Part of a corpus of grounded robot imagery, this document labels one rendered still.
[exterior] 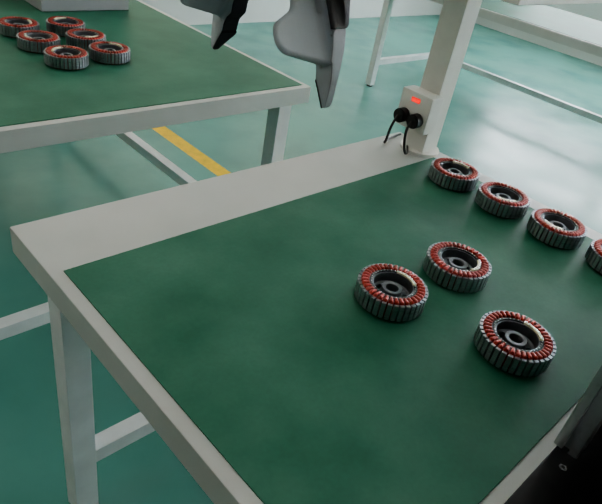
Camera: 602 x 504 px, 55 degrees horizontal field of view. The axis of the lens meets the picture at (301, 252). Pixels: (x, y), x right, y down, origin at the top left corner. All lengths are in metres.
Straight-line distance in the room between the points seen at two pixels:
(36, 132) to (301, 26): 1.03
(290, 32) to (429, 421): 0.52
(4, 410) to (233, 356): 1.05
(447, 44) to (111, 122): 0.79
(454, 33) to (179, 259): 0.81
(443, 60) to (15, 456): 1.39
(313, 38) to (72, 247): 0.64
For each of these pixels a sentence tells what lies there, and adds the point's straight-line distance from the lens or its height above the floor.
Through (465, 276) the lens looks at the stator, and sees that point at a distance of 1.00.
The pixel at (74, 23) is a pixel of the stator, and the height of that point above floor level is 0.77.
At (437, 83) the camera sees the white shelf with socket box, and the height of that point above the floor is 0.93.
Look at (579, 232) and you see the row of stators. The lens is 1.28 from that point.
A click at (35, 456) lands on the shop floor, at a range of 1.65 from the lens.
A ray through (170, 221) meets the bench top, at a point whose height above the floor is 0.75.
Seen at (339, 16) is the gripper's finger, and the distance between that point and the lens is 0.44.
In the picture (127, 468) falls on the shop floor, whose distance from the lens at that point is 1.60.
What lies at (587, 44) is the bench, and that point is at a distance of 3.68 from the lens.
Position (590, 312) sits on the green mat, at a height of 0.75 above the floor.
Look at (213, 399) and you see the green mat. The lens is 0.73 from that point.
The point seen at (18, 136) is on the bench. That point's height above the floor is 0.73.
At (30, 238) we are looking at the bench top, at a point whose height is 0.75.
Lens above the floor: 1.30
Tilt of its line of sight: 33 degrees down
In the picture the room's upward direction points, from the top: 11 degrees clockwise
